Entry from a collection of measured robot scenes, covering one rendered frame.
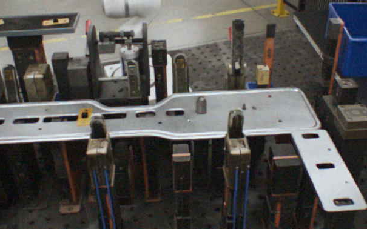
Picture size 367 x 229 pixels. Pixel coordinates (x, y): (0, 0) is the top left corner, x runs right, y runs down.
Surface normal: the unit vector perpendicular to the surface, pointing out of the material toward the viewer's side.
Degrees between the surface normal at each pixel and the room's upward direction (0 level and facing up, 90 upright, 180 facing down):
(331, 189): 0
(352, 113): 0
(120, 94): 0
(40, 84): 90
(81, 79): 90
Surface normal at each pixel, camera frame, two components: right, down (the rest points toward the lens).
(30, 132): -0.03, -0.85
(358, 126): 0.06, 0.51
